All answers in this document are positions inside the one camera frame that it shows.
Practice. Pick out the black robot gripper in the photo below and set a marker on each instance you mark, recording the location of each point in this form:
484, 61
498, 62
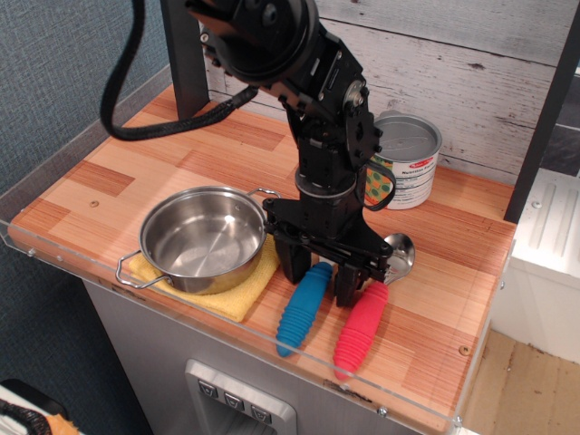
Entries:
333, 227

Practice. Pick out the blue handled metal fork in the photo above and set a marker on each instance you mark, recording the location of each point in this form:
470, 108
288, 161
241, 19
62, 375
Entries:
302, 308

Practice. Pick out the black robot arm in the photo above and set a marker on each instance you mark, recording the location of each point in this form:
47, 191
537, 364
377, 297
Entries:
281, 48

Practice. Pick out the stainless steel pot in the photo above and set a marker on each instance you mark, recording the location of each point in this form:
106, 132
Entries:
203, 240

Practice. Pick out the yellow folded cloth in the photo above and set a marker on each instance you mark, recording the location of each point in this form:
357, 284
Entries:
236, 302

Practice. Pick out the toy food can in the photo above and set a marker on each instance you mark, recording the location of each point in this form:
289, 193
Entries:
410, 149

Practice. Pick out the silver dispenser button panel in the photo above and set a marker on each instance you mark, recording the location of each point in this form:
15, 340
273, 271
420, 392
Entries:
226, 405

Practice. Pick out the grey toy kitchen cabinet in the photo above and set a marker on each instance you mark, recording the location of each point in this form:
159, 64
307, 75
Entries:
154, 343

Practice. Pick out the white toy cabinet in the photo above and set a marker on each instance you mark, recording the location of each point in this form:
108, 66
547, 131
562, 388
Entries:
537, 302

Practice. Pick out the orange plush object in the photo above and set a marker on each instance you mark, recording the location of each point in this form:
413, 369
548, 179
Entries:
60, 426

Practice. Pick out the clear acrylic table guard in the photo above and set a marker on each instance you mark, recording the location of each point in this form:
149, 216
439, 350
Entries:
420, 369

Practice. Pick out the black and white device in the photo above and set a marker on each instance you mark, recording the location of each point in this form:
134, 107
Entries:
24, 408

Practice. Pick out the red handled metal spoon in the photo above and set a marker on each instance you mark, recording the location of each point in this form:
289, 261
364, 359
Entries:
357, 335

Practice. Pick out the dark grey right post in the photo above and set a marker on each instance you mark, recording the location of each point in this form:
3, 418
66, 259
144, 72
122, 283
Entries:
546, 122

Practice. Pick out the dark grey post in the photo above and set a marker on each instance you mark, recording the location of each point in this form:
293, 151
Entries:
546, 122
186, 58

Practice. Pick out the dark grey left post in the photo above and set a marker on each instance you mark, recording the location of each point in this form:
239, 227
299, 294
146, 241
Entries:
186, 58

